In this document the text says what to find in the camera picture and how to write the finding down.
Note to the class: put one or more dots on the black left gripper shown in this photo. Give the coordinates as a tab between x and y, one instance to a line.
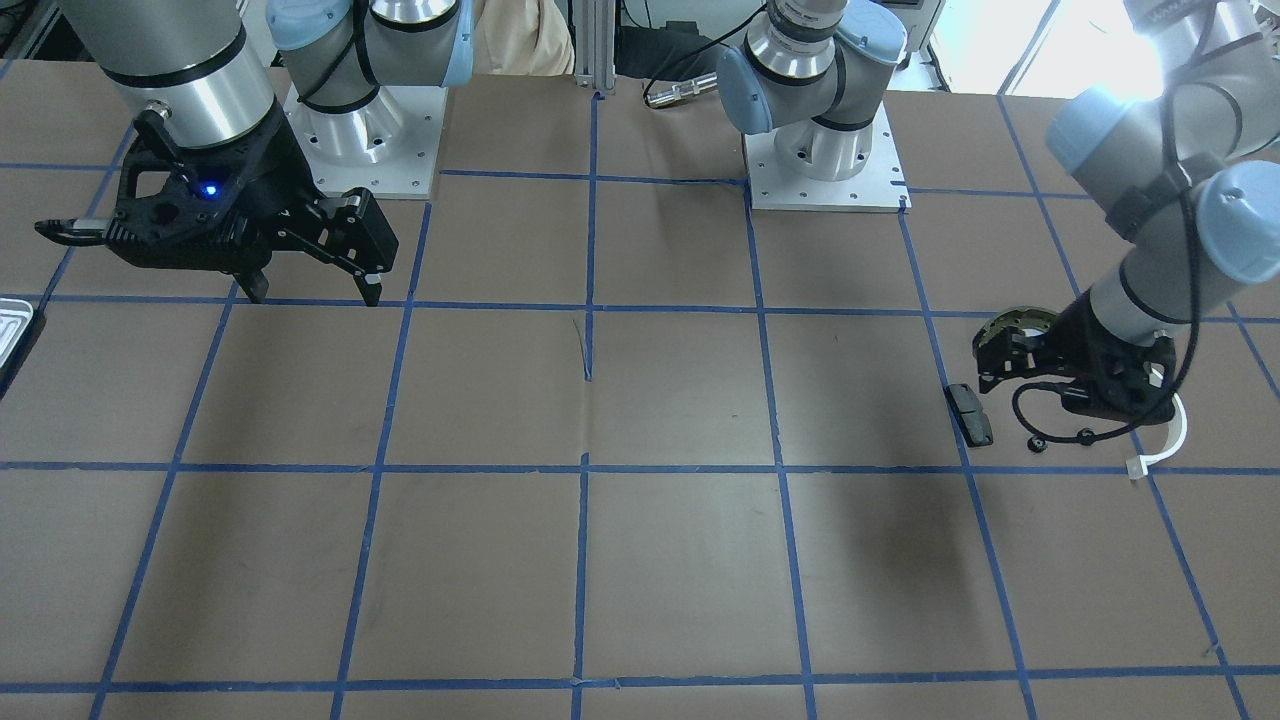
1082	335

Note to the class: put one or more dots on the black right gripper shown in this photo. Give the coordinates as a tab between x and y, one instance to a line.
272	170

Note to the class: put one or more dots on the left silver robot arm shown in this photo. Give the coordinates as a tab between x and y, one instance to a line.
1177	177

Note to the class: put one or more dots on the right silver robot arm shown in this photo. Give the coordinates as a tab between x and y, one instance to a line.
195	57

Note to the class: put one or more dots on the olive metal brake shoe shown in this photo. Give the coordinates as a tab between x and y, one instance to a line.
1032	321

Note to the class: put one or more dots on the dark grey brake pad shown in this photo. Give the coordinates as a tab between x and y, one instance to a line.
971	418

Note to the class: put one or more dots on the seated person beige shirt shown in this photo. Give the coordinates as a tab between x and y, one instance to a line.
521	38

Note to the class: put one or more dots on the silver cylindrical connector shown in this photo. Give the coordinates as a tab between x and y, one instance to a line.
682	91

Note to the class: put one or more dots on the white curved plastic bracket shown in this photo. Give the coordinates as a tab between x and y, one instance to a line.
1138	466

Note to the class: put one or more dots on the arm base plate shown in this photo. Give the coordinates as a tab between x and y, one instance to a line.
389	147
807	167

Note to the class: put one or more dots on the aluminium frame post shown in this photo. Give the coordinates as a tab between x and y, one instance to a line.
594	32

